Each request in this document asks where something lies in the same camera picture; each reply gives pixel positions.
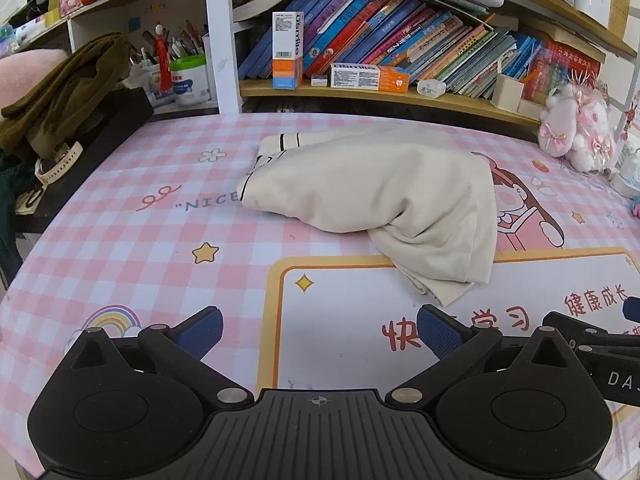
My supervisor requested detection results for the olive green garment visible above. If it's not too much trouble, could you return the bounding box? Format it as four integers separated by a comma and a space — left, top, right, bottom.
0, 32, 132, 158

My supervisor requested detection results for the dark green garment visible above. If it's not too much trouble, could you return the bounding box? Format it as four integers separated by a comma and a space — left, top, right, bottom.
0, 152, 38, 286

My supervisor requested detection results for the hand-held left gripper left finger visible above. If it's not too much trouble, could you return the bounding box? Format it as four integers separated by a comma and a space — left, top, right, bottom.
62, 305, 255, 407

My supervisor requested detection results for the wooden bookshelf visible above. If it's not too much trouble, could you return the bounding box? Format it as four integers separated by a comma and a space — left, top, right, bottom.
230, 0, 640, 128

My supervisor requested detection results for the white jar with green lid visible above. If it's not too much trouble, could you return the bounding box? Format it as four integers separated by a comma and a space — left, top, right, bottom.
169, 55, 212, 106

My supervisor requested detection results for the cream wristwatch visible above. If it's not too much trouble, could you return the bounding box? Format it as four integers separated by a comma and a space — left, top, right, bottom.
34, 141, 83, 185

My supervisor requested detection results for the flat white orange box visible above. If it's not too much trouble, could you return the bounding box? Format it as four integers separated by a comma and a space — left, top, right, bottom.
330, 62, 411, 93

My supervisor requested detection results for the white shelf post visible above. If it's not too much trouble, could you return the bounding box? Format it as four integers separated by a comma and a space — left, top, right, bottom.
204, 0, 243, 115

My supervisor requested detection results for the cream t-shirt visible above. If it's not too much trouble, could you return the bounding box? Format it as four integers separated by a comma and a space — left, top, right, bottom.
237, 127, 498, 307

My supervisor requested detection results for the bunch of pens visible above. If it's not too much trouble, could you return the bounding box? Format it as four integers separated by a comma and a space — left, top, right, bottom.
129, 20, 206, 68

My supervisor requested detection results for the small beige box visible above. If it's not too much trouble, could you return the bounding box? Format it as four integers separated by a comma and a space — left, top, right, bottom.
492, 72, 526, 113

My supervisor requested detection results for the tall white orange box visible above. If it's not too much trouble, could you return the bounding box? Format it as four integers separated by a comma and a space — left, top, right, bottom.
271, 10, 305, 90

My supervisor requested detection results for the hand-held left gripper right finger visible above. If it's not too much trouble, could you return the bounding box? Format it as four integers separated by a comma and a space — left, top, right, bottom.
385, 304, 576, 408

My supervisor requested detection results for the row of colourful books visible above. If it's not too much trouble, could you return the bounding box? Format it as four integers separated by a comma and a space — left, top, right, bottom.
237, 0, 601, 101

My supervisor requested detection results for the pink white plush toy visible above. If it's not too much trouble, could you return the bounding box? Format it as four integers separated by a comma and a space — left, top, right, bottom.
537, 82, 626, 173

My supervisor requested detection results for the pink cushion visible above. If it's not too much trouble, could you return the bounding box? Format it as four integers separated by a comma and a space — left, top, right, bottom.
0, 49, 71, 111

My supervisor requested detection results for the red tassel ornament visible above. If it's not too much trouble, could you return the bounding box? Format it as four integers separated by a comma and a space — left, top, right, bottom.
154, 22, 173, 98

